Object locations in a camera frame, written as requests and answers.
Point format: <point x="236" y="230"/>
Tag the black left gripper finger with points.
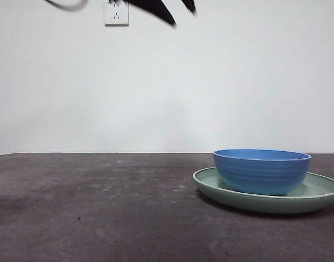
<point x="189" y="4"/>
<point x="158" y="11"/>

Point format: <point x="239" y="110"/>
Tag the blue ribbed bowl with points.
<point x="261" y="174"/>

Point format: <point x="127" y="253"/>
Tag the green round plate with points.
<point x="265" y="204"/>

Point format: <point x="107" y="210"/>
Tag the white wall socket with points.
<point x="117" y="15"/>

